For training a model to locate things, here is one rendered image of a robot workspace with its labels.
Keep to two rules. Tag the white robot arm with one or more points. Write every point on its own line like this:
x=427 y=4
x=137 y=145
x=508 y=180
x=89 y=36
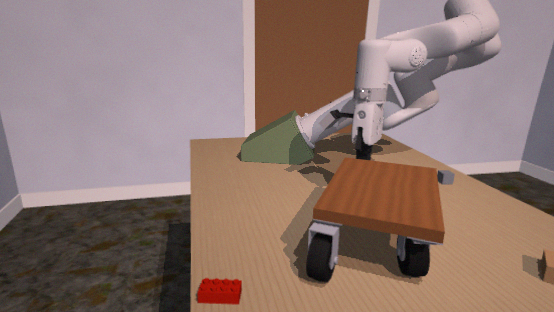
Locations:
x=473 y=23

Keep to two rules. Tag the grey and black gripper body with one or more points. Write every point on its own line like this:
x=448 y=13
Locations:
x=369 y=116

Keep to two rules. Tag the wooden dolly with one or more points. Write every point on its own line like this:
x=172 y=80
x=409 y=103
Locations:
x=393 y=198

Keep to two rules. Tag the red toy building brick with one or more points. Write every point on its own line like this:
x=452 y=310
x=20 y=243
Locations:
x=220 y=291

